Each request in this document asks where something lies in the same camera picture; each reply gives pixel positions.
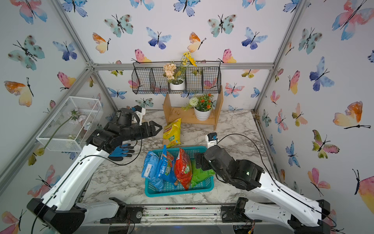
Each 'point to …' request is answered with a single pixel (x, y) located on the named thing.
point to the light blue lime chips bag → (167, 170)
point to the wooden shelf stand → (187, 114)
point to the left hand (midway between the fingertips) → (158, 127)
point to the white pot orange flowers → (202, 107)
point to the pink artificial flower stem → (75, 118)
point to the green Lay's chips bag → (198, 175)
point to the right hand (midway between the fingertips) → (203, 152)
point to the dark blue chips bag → (150, 168)
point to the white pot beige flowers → (177, 78)
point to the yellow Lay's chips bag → (172, 131)
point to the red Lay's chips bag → (183, 169)
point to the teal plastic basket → (206, 186)
